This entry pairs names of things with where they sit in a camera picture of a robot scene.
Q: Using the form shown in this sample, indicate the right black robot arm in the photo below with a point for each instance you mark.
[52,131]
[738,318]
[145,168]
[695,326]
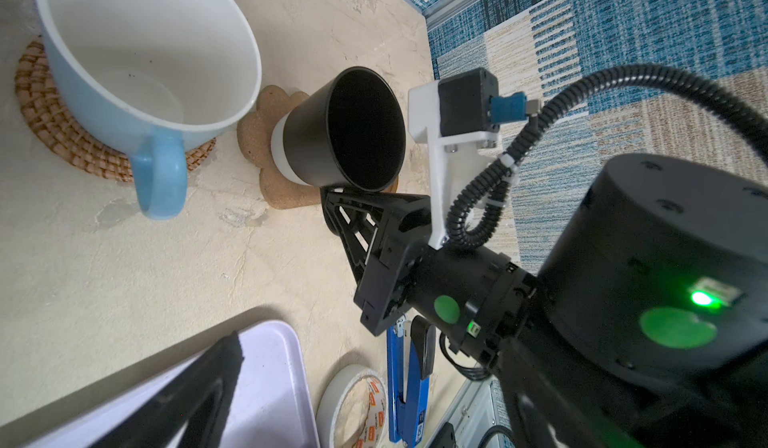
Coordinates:
[646,326]

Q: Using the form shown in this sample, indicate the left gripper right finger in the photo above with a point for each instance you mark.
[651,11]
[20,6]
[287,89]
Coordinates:
[354,217]

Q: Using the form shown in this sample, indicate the woven rattan round coaster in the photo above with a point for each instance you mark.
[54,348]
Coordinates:
[45,113]

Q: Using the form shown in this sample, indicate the brown flower-shaped coaster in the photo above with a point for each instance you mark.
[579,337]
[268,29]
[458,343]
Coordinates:
[254,135]

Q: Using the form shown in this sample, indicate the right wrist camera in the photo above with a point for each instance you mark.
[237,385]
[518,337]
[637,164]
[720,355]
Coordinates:
[457,118]

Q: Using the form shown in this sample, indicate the white mug blue handle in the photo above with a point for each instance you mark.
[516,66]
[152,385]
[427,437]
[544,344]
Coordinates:
[153,79]

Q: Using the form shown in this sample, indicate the purple serving tray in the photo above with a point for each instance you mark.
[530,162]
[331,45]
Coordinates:
[271,406]

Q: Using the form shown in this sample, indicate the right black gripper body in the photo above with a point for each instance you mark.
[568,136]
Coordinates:
[401,230]

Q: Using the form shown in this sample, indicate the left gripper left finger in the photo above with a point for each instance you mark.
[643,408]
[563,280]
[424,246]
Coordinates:
[194,405]

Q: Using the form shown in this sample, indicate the black mug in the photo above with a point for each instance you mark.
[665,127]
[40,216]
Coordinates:
[350,133]

